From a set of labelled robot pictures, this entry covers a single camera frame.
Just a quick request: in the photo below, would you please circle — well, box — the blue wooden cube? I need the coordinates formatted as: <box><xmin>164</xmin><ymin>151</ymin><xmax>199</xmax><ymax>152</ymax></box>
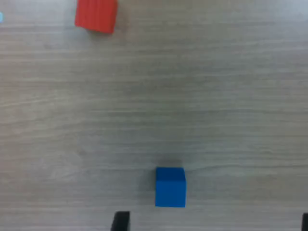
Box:
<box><xmin>154</xmin><ymin>167</ymin><xmax>187</xmax><ymax>208</ymax></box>

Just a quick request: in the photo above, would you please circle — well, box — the red wooden cube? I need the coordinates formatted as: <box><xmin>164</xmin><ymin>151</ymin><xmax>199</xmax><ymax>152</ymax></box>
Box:
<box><xmin>74</xmin><ymin>0</ymin><xmax>119</xmax><ymax>34</ymax></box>

